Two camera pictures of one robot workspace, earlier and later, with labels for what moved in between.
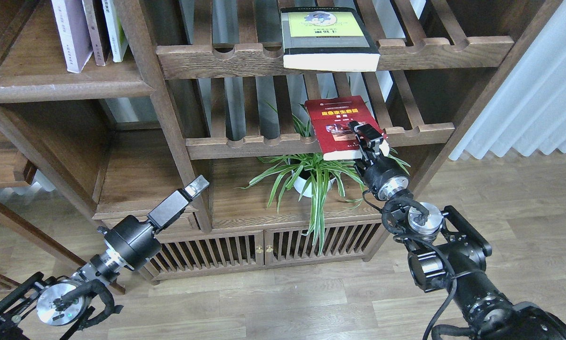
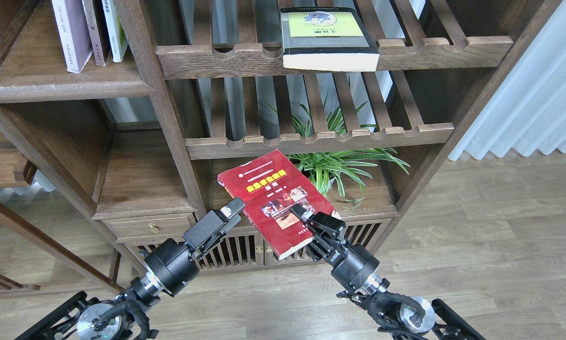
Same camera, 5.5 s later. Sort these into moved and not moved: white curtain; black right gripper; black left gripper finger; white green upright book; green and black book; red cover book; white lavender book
Moved: black right gripper; red cover book; black left gripper finger
Not moved: white curtain; white lavender book; white green upright book; green and black book
